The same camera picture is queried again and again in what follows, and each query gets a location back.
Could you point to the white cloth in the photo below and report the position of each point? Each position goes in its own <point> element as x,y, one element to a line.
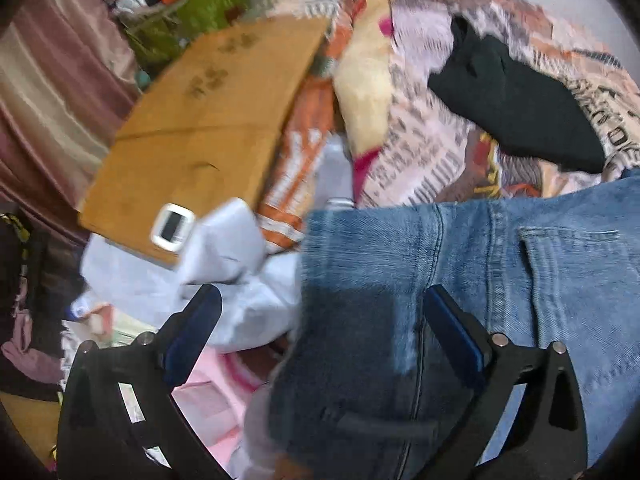
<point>235,245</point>

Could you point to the green fabric bag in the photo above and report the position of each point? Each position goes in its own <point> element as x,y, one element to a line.
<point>210,5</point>

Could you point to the black garment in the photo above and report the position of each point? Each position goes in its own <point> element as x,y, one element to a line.
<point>525,100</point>

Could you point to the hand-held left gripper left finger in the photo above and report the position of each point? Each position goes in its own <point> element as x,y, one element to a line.
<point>192,335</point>

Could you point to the pink cloth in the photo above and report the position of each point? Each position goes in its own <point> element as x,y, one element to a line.
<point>210,400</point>

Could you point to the white digital timer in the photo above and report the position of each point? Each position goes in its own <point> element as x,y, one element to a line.
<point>172,225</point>

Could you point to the striped pink curtain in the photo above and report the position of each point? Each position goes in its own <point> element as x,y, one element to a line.
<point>50,85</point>

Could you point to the wooden board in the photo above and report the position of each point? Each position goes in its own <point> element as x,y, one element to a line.
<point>200,125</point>

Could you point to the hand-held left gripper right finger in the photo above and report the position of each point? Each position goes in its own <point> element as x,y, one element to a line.
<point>455,330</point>

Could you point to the blue denim pants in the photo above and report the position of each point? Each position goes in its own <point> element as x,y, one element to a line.
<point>375,260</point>

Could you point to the dark clothing pile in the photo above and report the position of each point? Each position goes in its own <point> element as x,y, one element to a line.
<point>30,270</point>

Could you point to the printed newspaper-pattern blanket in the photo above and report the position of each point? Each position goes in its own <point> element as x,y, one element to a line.
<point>415,125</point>

